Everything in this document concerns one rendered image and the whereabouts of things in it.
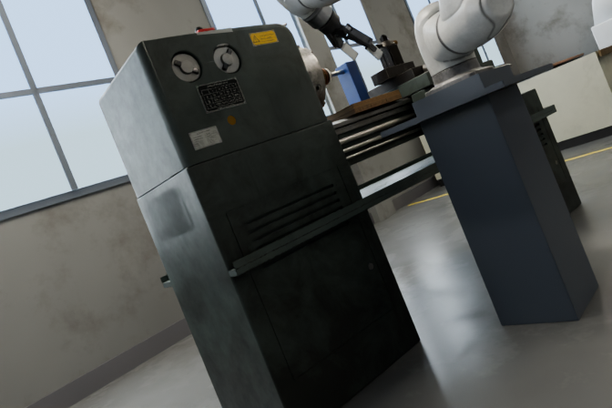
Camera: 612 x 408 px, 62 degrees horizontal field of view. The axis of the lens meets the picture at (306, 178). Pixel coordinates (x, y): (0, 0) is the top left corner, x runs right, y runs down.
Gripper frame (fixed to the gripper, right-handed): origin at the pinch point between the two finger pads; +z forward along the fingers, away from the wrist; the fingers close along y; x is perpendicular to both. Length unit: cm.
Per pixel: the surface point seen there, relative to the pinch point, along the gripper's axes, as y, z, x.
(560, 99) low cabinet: 154, 309, -158
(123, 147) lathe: 42, -44, 66
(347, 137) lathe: 20.4, 22.9, 22.0
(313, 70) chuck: 30.4, 1.1, 5.8
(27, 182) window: 199, -45, 115
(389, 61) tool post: 46, 41, -25
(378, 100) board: 26.5, 32.3, 0.2
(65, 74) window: 238, -54, 46
